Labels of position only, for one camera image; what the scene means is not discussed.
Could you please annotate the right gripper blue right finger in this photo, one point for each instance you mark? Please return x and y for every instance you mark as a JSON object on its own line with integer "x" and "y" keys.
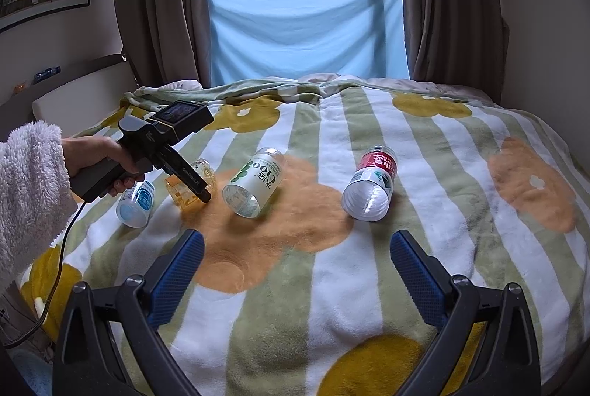
{"x": 506, "y": 360}

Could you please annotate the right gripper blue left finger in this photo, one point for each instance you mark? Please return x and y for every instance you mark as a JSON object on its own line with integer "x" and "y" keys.
{"x": 88, "y": 361}

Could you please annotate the blue label plastic cup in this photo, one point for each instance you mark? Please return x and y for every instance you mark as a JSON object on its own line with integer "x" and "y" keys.
{"x": 135, "y": 205}

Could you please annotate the green label plastic cup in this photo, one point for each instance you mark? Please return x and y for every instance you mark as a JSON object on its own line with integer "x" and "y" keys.
{"x": 248, "y": 191}

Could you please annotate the red label plastic cup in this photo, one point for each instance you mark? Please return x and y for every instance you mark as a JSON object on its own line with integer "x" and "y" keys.
{"x": 368, "y": 195}

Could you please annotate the person's left hand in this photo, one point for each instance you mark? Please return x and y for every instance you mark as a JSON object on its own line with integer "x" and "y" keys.
{"x": 86, "y": 151}

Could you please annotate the bed headboard with cushion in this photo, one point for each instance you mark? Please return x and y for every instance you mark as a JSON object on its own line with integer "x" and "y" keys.
{"x": 76, "y": 98}

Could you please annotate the small blue item on headboard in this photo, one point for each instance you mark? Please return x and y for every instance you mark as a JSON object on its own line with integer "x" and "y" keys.
{"x": 46, "y": 73}

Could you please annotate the striped floral fleece blanket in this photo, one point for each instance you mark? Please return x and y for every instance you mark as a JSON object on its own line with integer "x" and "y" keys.
{"x": 304, "y": 300}

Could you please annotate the light blue window cloth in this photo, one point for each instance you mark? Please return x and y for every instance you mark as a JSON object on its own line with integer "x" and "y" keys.
{"x": 252, "y": 39}

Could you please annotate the brown right curtain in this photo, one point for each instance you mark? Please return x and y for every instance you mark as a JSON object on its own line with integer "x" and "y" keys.
{"x": 457, "y": 42}

